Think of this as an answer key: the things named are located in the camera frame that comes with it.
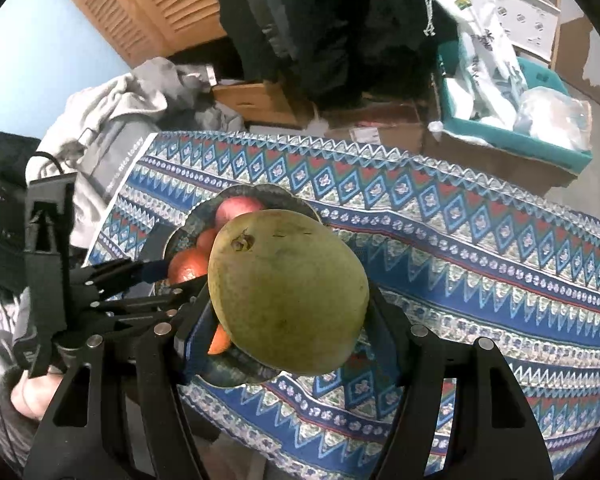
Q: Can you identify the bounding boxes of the blue patterned tablecloth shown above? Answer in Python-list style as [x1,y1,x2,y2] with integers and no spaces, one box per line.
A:
[82,130,600,474]

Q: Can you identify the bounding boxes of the dark green glass bowl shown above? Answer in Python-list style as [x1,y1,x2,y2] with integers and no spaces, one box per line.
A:
[163,183,331,389]

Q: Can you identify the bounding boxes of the black bag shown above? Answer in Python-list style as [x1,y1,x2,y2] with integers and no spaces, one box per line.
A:
[0,131,42,292]

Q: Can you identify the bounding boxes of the clear plastic bag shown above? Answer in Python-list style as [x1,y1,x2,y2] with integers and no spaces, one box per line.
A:
[511,86,594,152]

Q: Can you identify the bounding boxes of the white patterned box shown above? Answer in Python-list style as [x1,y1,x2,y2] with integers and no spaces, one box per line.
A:
[494,0,562,64]

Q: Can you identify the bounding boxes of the person's left hand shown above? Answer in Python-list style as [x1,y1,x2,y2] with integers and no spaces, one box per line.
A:
[9,372,65,422]

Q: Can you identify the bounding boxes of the red apple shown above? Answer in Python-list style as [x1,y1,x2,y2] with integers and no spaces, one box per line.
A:
[214,195,266,229]

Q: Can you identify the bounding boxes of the green-yellow mango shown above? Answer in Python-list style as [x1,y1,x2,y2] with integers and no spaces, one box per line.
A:
[207,208,370,375]

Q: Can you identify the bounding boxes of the small red-orange fruit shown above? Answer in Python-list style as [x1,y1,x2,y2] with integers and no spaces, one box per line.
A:
[195,227,221,254]

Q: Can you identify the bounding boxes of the teal plastic basket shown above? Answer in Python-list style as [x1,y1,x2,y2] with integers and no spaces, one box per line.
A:
[436,39,594,174]

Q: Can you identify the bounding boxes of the large orange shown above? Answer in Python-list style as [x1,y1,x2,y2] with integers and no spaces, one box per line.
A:
[167,248,211,286]

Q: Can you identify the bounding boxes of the person's left forearm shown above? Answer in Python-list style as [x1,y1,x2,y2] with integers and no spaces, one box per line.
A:
[0,290,47,467]

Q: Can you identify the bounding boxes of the brown cardboard sheet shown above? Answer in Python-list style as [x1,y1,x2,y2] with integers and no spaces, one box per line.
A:
[550,0,600,107]

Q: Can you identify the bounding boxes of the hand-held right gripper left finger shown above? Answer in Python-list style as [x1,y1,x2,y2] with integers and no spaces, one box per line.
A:
[22,290,217,480]

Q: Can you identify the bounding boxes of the beige fleece garment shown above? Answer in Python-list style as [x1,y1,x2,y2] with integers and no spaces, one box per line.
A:
[34,77,172,252]

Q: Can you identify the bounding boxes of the wooden louvered door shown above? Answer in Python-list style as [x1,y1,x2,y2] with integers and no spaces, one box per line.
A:
[41,0,232,67]

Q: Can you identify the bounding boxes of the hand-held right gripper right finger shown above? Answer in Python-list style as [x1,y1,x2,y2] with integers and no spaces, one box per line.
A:
[360,286,556,480]

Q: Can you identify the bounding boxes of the grey printed garment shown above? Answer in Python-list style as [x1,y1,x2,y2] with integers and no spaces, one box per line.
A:
[76,114,157,202]

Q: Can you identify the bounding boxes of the white printed plastic bag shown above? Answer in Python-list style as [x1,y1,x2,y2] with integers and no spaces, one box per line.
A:
[401,0,529,127]

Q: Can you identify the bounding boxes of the large flat cardboard box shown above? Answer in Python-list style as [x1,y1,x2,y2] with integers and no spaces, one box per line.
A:
[421,120,582,197]

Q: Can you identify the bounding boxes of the brown cardboard box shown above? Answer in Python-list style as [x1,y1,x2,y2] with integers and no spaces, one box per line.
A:
[324,99,427,154]

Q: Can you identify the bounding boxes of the dark hanging clothes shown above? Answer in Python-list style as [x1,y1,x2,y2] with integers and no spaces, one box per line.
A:
[206,0,462,107]

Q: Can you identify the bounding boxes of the grey cloth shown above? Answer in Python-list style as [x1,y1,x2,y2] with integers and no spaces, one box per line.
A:
[130,56,247,134]

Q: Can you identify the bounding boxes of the black cable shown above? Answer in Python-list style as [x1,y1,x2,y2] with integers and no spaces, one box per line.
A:
[26,151,64,179]

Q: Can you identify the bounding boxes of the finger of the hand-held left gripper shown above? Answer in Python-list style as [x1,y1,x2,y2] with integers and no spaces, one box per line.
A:
[87,280,207,337]
[67,256,172,302]

